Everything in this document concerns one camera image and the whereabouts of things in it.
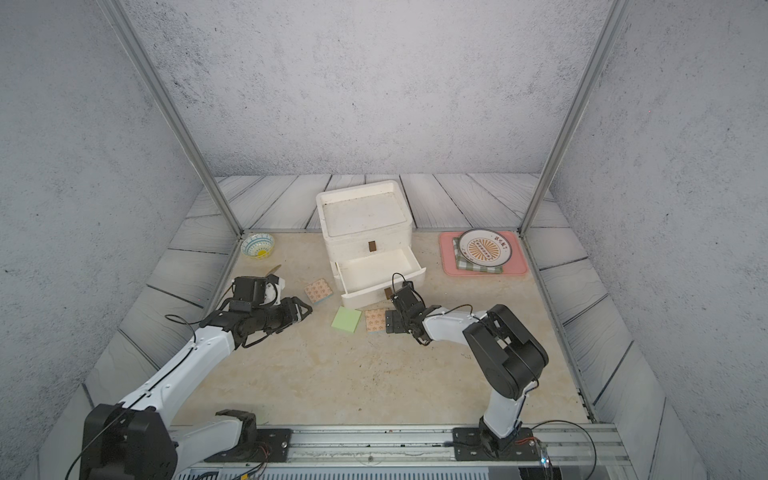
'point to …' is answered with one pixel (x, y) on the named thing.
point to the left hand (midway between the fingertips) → (310, 311)
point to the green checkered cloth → (465, 264)
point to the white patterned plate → (485, 247)
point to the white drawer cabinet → (362, 220)
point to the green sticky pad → (346, 319)
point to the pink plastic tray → (516, 266)
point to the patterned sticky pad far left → (318, 291)
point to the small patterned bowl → (258, 246)
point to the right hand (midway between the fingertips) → (403, 318)
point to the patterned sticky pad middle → (375, 320)
